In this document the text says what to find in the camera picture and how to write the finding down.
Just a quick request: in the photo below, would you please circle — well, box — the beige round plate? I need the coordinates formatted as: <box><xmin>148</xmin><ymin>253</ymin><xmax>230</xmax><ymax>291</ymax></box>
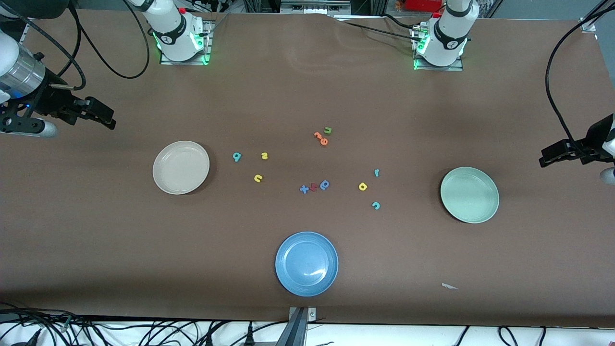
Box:
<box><xmin>152</xmin><ymin>140</ymin><xmax>210</xmax><ymax>195</ymax></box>

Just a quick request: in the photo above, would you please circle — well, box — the green round plate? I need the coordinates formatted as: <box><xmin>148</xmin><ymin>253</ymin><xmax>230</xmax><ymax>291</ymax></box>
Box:
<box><xmin>440</xmin><ymin>166</ymin><xmax>500</xmax><ymax>224</ymax></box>

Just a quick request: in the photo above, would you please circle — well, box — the brown table cover sheet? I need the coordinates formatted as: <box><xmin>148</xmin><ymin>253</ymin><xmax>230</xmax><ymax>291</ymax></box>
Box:
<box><xmin>0</xmin><ymin>10</ymin><xmax>615</xmax><ymax>328</ymax></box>

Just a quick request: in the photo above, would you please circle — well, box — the red box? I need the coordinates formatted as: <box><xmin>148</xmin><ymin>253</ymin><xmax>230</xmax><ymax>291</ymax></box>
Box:
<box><xmin>405</xmin><ymin>0</ymin><xmax>443</xmax><ymax>13</ymax></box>

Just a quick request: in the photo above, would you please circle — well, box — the grey metal equipment box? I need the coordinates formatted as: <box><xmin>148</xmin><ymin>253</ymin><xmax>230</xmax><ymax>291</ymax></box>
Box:
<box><xmin>280</xmin><ymin>0</ymin><xmax>352</xmax><ymax>15</ymax></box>

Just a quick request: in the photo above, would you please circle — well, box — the blue round plate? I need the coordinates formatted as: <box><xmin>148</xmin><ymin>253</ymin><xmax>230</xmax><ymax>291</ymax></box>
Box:
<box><xmin>275</xmin><ymin>231</ymin><xmax>339</xmax><ymax>297</ymax></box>

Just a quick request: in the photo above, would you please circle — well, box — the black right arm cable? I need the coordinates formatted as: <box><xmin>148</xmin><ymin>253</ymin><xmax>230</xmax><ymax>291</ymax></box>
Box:
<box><xmin>0</xmin><ymin>0</ymin><xmax>150</xmax><ymax>92</ymax></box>

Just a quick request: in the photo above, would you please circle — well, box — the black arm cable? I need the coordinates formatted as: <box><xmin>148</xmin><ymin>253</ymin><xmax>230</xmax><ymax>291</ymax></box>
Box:
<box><xmin>0</xmin><ymin>0</ymin><xmax>150</xmax><ymax>92</ymax></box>
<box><xmin>545</xmin><ymin>0</ymin><xmax>615</xmax><ymax>145</ymax></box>

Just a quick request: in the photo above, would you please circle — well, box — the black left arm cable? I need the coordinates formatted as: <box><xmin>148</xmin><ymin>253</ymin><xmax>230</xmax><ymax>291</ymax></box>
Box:
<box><xmin>545</xmin><ymin>0</ymin><xmax>615</xmax><ymax>145</ymax></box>

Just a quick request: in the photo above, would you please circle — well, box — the aluminium frame profile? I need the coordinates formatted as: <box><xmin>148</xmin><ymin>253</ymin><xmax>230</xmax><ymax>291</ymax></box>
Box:
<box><xmin>579</xmin><ymin>0</ymin><xmax>615</xmax><ymax>32</ymax></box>

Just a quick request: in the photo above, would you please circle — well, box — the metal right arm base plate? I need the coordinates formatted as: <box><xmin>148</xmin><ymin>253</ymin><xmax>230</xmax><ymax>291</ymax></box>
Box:
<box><xmin>160</xmin><ymin>19</ymin><xmax>214</xmax><ymax>66</ymax></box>

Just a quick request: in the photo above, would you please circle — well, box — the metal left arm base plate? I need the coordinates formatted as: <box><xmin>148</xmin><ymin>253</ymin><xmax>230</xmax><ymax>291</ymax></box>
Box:
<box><xmin>411</xmin><ymin>24</ymin><xmax>464</xmax><ymax>72</ymax></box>

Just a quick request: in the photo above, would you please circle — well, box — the black base cable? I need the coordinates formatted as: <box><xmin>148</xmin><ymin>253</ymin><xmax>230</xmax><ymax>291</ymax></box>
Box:
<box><xmin>381</xmin><ymin>12</ymin><xmax>418</xmax><ymax>30</ymax></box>
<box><xmin>334</xmin><ymin>17</ymin><xmax>423</xmax><ymax>44</ymax></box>

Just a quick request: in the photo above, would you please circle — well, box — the grey metal camera mount bracket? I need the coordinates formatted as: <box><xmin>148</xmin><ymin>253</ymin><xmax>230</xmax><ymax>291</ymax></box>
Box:
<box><xmin>276</xmin><ymin>306</ymin><xmax>318</xmax><ymax>346</ymax></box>

